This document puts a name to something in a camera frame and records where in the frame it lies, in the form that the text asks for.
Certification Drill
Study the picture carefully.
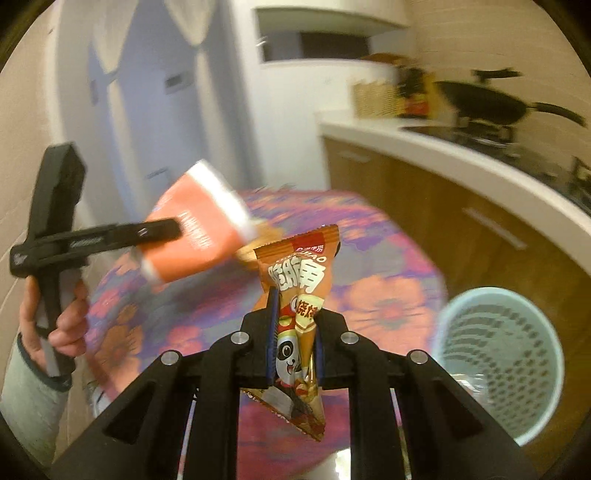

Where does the black gas stove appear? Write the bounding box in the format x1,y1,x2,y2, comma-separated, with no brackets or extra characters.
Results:
402,117,591,208

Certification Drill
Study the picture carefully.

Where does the light blue plastic basket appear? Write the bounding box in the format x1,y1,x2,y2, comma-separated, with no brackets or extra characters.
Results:
434,287,565,448

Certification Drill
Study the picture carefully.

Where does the red label sauce bottle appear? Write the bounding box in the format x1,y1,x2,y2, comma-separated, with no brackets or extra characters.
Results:
413,69,432,117

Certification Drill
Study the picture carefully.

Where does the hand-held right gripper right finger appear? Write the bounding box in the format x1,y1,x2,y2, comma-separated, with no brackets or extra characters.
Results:
314,307,539,480

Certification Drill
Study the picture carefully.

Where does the person's left hand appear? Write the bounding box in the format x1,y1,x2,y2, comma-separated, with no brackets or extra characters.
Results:
18,277,89,365

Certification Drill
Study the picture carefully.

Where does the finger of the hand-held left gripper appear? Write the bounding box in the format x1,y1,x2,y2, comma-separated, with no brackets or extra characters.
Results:
37,218,182,260

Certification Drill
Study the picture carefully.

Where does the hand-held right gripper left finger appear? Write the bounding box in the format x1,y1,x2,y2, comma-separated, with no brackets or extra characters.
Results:
51,288,282,480

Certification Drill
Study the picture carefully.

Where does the orange snack packet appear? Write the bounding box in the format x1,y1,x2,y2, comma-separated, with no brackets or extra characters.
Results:
253,224,341,443

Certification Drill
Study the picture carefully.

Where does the white kitchen countertop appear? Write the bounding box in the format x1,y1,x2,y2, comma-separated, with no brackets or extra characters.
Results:
318,108,591,241

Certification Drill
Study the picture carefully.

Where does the silver cabinet handle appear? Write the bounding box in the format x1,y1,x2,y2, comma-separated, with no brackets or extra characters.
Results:
462,208,528,250

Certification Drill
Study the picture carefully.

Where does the floral printed tablecloth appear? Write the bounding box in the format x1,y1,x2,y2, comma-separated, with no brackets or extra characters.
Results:
83,187,448,467

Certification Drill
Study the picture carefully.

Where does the orange and white packet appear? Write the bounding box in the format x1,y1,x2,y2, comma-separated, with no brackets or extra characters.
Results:
139,159,257,284

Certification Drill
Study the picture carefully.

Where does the woven utensil holder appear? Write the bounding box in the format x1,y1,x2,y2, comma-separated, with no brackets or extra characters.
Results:
353,78,400,118

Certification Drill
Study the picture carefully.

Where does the wooden base cabinet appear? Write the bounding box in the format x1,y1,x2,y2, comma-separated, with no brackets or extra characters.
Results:
323,136,591,324

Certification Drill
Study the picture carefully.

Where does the yellow oil bottle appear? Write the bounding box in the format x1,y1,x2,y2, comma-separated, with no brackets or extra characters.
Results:
428,76,443,117

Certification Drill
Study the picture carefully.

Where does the dark sauce bottle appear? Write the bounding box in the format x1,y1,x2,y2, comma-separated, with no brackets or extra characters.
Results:
398,67,417,116

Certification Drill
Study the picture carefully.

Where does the black wok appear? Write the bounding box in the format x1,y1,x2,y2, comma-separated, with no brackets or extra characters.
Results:
434,80,583,127

